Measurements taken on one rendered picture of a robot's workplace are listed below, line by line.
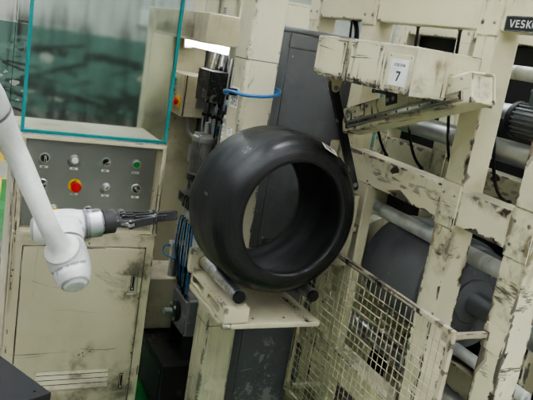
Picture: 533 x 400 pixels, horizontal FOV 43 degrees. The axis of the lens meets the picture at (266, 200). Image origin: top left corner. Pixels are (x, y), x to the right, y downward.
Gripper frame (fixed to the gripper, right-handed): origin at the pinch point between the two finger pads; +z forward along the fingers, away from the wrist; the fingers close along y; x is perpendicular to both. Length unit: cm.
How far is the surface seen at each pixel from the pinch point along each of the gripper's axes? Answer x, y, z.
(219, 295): 29.9, -2.0, 17.9
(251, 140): -23.7, -2.2, 28.4
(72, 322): 58, 53, -24
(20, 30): -12, 892, 32
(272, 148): -22.5, -9.9, 32.4
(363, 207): 11, 19, 87
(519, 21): -64, -42, 97
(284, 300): 40, 7, 47
